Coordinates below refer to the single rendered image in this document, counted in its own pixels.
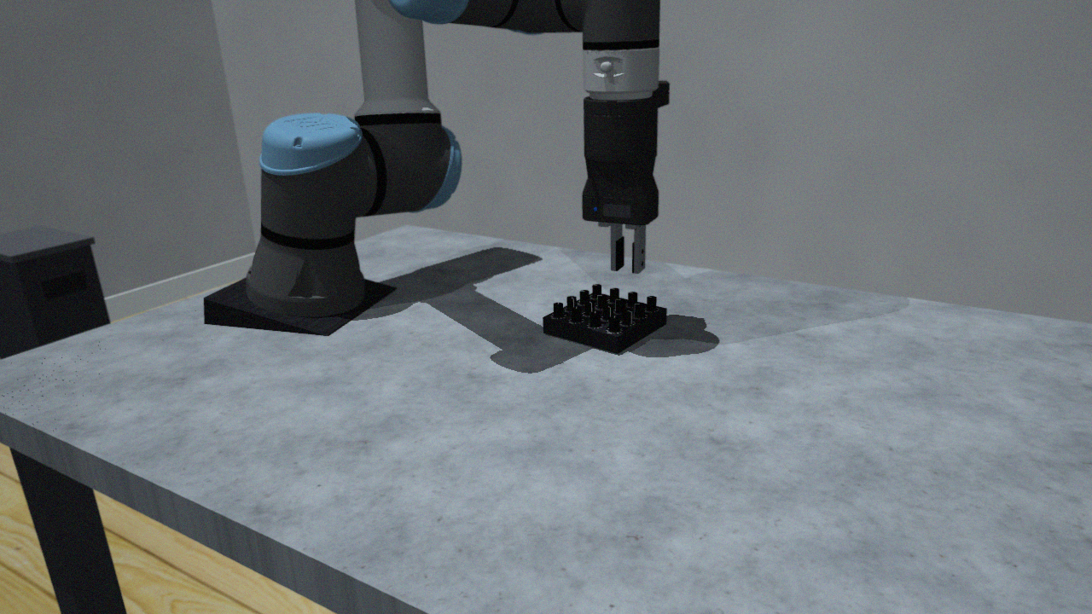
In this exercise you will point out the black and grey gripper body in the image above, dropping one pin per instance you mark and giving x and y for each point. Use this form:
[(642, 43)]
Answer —
[(621, 128)]

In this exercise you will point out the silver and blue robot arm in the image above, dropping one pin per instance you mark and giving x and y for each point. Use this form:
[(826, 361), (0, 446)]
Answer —
[(319, 172)]

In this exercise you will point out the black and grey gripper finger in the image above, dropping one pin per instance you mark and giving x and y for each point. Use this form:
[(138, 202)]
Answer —
[(638, 247), (617, 245)]

